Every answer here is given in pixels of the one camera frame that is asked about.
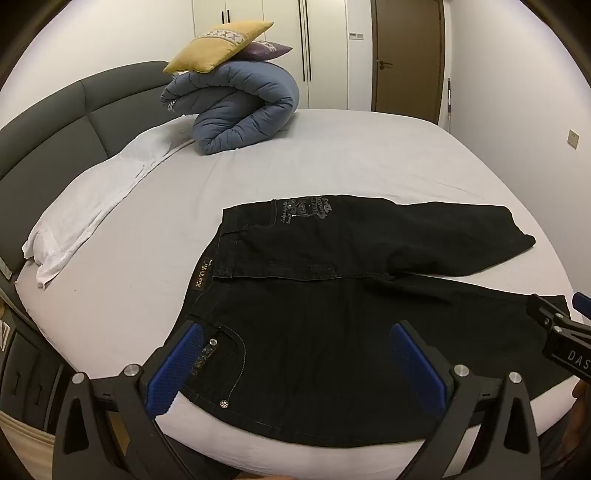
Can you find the purple cushion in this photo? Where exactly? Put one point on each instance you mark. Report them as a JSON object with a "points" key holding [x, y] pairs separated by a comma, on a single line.
{"points": [[265, 50]]}

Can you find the white wardrobe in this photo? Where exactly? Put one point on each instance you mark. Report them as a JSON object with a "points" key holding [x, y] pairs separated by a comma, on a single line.
{"points": [[286, 46]]}

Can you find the dark bedside cabinet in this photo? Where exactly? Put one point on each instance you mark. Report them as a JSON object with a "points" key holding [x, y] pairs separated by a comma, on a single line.
{"points": [[23, 364]]}

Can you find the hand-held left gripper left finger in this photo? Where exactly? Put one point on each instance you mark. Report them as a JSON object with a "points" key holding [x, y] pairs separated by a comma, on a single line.
{"points": [[178, 369]]}

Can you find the yellow cushion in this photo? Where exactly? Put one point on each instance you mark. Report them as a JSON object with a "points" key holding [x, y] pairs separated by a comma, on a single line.
{"points": [[217, 46]]}

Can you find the blue rolled comforter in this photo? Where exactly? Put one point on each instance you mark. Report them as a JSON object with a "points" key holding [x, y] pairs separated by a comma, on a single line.
{"points": [[249, 106]]}

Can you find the white crumpled sheet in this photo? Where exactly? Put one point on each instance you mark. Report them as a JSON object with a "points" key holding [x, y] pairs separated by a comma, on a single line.
{"points": [[115, 180]]}

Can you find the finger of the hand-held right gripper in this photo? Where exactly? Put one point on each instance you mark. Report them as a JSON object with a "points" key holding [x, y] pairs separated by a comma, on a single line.
{"points": [[582, 304], [545, 311]]}

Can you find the grey padded headboard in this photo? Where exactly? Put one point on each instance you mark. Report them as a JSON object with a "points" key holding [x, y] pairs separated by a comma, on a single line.
{"points": [[55, 120]]}

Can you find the beige cloth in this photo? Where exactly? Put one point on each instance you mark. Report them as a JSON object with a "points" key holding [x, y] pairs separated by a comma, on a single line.
{"points": [[23, 447]]}

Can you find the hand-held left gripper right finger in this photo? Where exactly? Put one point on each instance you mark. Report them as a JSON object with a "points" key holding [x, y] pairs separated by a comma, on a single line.
{"points": [[415, 364]]}

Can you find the wall socket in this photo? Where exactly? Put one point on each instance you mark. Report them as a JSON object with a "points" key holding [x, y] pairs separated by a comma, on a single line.
{"points": [[573, 139]]}

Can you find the brown door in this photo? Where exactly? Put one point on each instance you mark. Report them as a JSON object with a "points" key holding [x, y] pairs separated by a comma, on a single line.
{"points": [[408, 55]]}

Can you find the bed with white sheet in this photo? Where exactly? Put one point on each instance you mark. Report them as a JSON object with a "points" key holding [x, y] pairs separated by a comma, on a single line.
{"points": [[323, 157]]}

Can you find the black denim pants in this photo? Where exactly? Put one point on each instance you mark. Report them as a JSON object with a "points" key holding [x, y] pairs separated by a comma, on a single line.
{"points": [[323, 332]]}

